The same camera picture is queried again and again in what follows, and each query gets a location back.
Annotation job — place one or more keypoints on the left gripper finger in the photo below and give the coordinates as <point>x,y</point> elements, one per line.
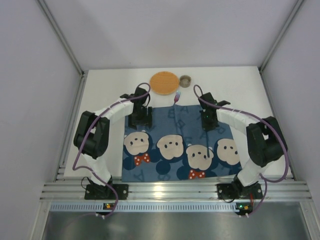
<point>131,122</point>
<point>149,116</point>

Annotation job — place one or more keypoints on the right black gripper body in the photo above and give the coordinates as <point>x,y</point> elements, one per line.
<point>209,124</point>

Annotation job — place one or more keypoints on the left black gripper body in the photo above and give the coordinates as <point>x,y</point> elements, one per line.
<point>140,120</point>

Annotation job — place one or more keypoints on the shiny blue spoon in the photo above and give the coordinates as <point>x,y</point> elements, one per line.
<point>207,144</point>

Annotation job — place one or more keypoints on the orange woven round plate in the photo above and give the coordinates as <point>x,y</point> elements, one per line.
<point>164,83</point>

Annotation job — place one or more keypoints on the iridescent purple fork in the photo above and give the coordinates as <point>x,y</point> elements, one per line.
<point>176,97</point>

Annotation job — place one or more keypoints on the blue cartoon placemat cloth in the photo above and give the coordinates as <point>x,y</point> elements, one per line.
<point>174,148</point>

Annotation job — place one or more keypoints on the small brown woven cup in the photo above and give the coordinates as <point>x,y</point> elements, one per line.
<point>185,81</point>

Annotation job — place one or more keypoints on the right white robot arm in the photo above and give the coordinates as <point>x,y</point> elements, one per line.
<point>265,141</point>

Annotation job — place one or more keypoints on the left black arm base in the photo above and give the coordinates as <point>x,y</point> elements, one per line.
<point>94,191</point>

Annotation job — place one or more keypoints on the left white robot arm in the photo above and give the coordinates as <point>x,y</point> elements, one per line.
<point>92,133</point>

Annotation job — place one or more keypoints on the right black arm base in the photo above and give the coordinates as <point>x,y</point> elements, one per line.
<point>229,192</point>

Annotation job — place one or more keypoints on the slotted grey cable duct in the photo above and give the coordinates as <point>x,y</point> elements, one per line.
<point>148,207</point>

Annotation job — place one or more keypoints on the left aluminium frame post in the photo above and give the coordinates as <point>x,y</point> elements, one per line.
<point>43,6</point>

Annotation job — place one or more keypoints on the aluminium frame post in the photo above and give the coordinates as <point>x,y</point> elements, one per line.
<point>43,6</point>
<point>298,4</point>

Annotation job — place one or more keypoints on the right aluminium frame post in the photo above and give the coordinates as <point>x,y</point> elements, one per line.
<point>298,4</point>

